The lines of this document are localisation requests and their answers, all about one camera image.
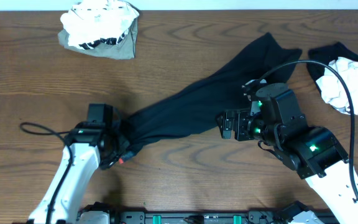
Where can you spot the white printed shirt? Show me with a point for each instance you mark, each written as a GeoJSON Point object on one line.
{"type": "Point", "coordinates": [94, 22]}

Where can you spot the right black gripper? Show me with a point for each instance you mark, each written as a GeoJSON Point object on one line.
{"type": "Point", "coordinates": [243, 117]}

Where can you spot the white crumpled garment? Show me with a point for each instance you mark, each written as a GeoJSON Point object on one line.
{"type": "Point", "coordinates": [332, 92]}

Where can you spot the olive green folded garment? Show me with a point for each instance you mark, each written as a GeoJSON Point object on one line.
{"type": "Point", "coordinates": [124, 50]}

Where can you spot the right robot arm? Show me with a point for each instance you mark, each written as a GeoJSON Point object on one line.
{"type": "Point", "coordinates": [274, 118]}

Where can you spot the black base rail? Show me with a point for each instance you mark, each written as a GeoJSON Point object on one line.
{"type": "Point", "coordinates": [293, 213]}

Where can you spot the black crumpled garment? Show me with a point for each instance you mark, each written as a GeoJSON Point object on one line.
{"type": "Point", "coordinates": [325, 55]}

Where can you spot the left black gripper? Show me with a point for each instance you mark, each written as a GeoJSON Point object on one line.
{"type": "Point", "coordinates": [117, 149]}

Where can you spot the black shorts red waistband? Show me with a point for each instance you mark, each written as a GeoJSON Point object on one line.
{"type": "Point", "coordinates": [194, 109]}

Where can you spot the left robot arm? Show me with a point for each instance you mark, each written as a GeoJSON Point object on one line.
{"type": "Point", "coordinates": [79, 162]}

